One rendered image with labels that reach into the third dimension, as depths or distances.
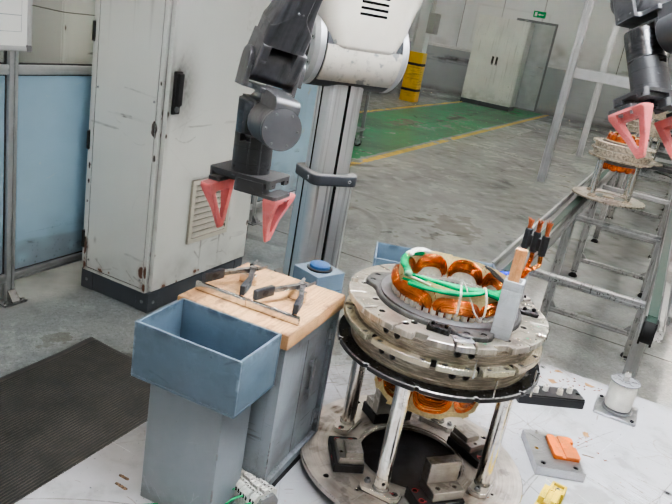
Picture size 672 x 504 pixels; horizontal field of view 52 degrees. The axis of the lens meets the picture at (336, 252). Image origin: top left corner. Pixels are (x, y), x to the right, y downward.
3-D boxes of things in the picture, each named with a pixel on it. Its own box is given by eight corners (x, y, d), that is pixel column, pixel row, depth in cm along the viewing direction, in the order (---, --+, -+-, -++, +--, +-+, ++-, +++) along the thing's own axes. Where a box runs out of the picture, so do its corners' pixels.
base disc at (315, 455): (505, 579, 97) (507, 574, 97) (259, 480, 109) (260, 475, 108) (532, 442, 132) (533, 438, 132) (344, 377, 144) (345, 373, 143)
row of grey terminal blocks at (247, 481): (281, 513, 104) (285, 490, 103) (257, 527, 100) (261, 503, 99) (240, 478, 110) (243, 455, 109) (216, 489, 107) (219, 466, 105)
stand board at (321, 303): (286, 351, 97) (289, 336, 96) (175, 309, 103) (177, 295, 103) (343, 308, 115) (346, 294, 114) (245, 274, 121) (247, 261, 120)
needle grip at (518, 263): (518, 291, 98) (530, 252, 96) (507, 289, 98) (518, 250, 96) (515, 286, 100) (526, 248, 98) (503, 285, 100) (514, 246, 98)
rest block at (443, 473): (418, 484, 110) (425, 456, 108) (448, 480, 112) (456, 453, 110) (431, 502, 106) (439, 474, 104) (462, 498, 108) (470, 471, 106)
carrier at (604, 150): (598, 187, 406) (613, 136, 396) (659, 208, 377) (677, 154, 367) (557, 188, 383) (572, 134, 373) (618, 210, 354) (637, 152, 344)
